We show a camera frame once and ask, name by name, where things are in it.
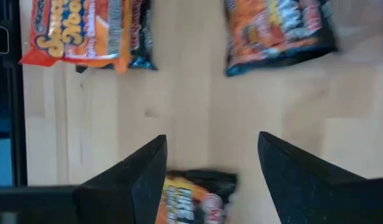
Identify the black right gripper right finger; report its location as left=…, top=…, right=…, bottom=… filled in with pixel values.
left=257, top=131, right=383, bottom=224

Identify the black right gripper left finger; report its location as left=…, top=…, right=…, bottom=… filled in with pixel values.
left=72, top=134, right=169, bottom=224

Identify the black Fire Noodle packet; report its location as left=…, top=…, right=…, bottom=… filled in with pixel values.
left=155, top=169, right=239, bottom=224
left=222, top=0, right=339, bottom=78
left=75, top=0, right=158, bottom=74

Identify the red Saucy Noods packet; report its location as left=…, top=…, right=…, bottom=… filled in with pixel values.
left=18, top=0, right=133, bottom=75

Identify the black aluminium table frame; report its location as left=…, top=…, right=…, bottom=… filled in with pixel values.
left=0, top=0, right=83, bottom=215

